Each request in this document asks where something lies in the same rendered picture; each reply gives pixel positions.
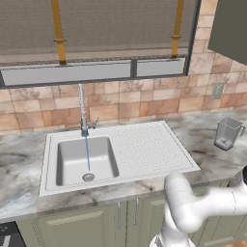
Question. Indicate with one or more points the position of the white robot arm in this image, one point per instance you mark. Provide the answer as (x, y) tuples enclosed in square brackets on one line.
[(189, 212)]

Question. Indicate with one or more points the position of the white sink with drainboard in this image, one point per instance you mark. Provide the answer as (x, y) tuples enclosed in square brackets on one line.
[(128, 151)]

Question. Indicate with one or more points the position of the silver spring faucet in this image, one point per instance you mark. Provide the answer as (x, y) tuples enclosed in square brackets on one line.
[(83, 111)]

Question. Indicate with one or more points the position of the clear grey jug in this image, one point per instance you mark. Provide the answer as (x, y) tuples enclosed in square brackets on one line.
[(227, 134)]

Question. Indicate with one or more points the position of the window with grey blind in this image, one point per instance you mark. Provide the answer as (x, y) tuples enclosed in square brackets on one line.
[(96, 38)]

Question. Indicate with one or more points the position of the black dishwasher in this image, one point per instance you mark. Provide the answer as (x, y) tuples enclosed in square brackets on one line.
[(8, 234)]

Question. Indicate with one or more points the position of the grey wall socket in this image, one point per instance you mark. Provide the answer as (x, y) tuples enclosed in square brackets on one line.
[(218, 90)]

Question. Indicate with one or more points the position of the grey-green wall cupboard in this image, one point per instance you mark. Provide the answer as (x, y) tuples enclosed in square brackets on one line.
[(230, 27)]

